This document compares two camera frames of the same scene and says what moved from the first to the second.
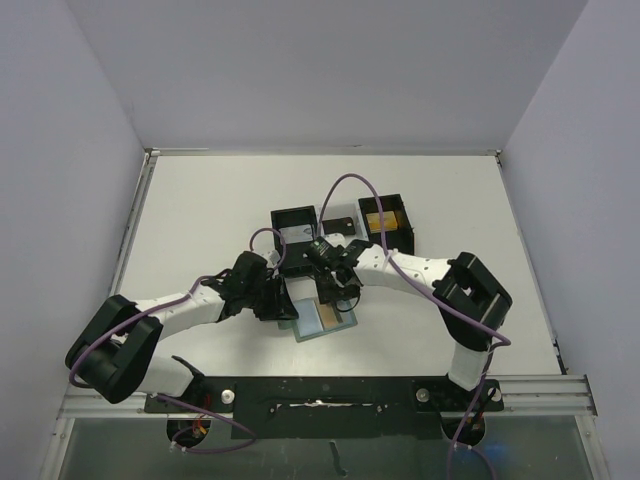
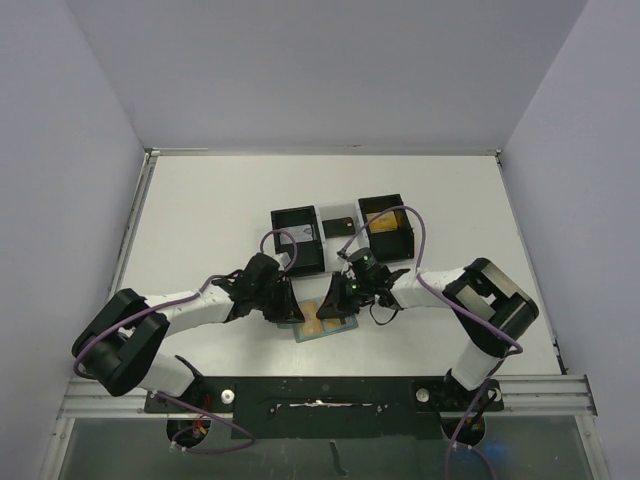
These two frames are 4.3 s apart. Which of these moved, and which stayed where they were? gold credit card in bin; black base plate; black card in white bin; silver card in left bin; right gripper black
Moved: right gripper black
Stayed: black base plate; silver card in left bin; gold credit card in bin; black card in white bin
